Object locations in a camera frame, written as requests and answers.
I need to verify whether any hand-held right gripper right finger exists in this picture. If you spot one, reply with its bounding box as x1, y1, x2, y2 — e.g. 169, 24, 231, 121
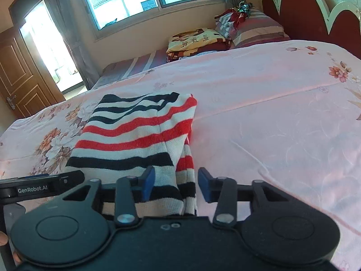
197, 167, 285, 228

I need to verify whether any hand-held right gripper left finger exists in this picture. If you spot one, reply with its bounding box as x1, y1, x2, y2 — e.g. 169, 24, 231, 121
60, 166, 156, 227

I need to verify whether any striped knit sweater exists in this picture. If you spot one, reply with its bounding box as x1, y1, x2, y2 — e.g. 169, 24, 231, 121
64, 92, 198, 218

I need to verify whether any person's left hand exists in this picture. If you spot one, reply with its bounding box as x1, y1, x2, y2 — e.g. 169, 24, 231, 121
0, 231, 21, 264

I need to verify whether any pink floral blanket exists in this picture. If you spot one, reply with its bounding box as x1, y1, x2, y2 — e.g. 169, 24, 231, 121
0, 40, 361, 271

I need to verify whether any wooden door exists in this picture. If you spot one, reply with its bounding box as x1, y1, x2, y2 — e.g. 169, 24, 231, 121
0, 27, 67, 119

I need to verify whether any folded printed blanket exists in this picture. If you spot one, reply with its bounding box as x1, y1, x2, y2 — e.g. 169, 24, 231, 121
166, 28, 235, 63

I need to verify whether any striped pillow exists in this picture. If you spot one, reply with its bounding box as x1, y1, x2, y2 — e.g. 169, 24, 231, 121
215, 6, 291, 48

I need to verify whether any red patterned cloth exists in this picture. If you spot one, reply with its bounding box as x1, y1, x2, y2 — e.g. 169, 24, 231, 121
217, 1, 254, 26

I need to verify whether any sliding glass window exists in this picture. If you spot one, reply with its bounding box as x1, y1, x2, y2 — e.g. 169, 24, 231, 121
75, 0, 229, 40

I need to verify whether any red scalloped headboard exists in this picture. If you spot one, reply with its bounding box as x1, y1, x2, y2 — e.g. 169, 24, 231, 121
261, 0, 361, 60

